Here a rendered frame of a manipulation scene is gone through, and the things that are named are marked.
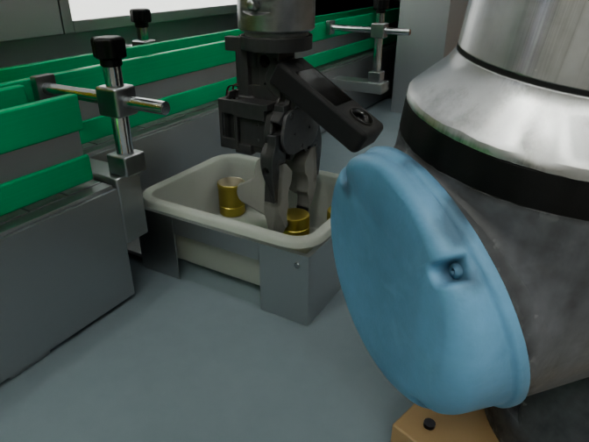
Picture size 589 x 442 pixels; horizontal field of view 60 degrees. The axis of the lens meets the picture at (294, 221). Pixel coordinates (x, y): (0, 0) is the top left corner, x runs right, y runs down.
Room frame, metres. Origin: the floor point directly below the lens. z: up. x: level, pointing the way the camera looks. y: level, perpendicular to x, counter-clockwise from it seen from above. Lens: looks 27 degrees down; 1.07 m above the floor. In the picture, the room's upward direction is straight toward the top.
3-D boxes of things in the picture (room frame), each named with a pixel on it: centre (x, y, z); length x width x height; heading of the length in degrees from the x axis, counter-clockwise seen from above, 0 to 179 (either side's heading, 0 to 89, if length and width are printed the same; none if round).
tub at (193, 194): (0.53, 0.04, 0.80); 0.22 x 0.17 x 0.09; 60
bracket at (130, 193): (0.48, 0.20, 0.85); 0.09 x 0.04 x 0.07; 60
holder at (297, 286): (0.54, 0.06, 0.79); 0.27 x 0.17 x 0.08; 60
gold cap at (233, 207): (0.61, 0.08, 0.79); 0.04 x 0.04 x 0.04
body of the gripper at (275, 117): (0.53, 0.02, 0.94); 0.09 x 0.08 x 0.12; 59
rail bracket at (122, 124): (0.48, 0.18, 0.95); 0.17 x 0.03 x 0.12; 60
